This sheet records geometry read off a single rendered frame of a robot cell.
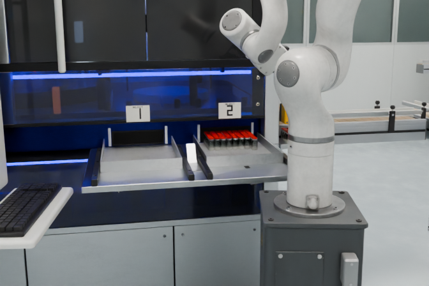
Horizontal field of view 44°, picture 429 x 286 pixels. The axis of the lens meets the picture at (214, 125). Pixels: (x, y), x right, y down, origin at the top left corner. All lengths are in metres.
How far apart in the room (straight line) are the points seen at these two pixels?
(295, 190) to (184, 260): 0.84
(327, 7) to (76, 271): 1.36
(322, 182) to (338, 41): 0.36
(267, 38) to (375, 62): 5.95
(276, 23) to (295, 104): 0.22
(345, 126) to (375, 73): 5.10
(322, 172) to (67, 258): 1.10
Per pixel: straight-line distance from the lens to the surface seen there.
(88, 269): 2.12
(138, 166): 1.70
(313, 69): 1.27
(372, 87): 7.33
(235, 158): 1.73
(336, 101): 7.14
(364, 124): 2.27
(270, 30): 1.38
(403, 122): 2.36
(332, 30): 1.33
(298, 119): 1.34
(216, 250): 2.12
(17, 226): 1.48
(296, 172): 1.37
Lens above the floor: 1.35
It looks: 11 degrees down
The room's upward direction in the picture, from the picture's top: straight up
